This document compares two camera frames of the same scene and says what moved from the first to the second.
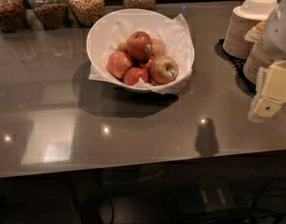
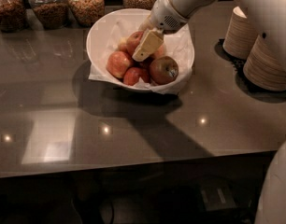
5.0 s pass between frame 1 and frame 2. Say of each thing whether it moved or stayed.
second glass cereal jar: stayed
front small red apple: stayed
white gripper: moved
